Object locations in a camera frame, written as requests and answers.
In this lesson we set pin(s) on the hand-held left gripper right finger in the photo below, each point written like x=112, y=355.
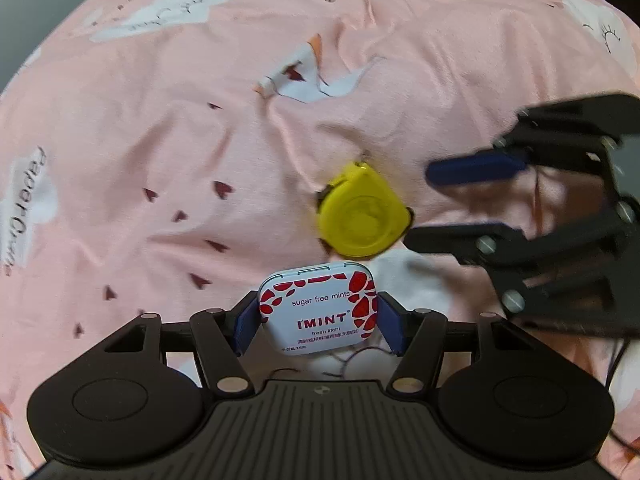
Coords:
x=392, y=330

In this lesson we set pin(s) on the pink cloud-print blanket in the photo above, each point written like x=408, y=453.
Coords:
x=150, y=135

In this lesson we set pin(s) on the yellow tape measure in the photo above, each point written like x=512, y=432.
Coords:
x=360, y=215

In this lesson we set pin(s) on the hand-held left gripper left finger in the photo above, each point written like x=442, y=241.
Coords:
x=245, y=328

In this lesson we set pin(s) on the white red-patterned mint tin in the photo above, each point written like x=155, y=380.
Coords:
x=320, y=317

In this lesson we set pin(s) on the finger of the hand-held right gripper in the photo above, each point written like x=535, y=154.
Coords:
x=460, y=242
x=470, y=170

